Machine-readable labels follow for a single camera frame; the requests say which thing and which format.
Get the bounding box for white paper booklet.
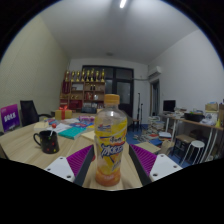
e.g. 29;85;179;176
46;122;73;134

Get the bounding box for red-headed stick in mug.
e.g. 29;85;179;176
49;123;58;137

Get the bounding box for wooden shelf unit with trophies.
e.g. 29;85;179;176
59;68;106;113

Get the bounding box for white wall air conditioner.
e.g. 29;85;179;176
147;65;163;78

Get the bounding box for black polka dot mug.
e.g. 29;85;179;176
32;129;60;155

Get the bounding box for yellow iced tea bottle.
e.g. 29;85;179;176
94;93;128;187

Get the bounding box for black microphone stand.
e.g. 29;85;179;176
134;92;145;133

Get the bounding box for purple sign board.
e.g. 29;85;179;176
0;103;22;133

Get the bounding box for wooden square stool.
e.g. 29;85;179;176
171;133;191;158

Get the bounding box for yellow gift box red ribbon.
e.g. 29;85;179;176
54;105;73;121

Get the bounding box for white round stool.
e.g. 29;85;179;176
179;140;206;166

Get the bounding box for black box on desk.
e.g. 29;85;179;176
183;112;205;123

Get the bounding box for pile of books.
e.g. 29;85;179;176
139;115;173;143

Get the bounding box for teal book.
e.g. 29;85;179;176
58;126;87;140

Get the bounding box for dark glass double door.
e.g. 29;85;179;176
82;65;135;118

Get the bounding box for pale yellow notepad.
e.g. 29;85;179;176
33;120;51;133

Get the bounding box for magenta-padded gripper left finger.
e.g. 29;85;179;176
44;144;96;187

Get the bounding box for black office chair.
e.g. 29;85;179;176
19;99;53;128

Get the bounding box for black computer monitor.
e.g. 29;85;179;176
162;99;177;113

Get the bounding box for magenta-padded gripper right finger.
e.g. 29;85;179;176
128;143;184;187

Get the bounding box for long wooden side desk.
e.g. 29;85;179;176
159;113;224;162

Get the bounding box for small low wooden table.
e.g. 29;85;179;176
134;141;163;155

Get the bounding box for blue books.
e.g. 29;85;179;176
69;120;95;130

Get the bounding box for pink packet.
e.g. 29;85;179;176
78;114;97;123

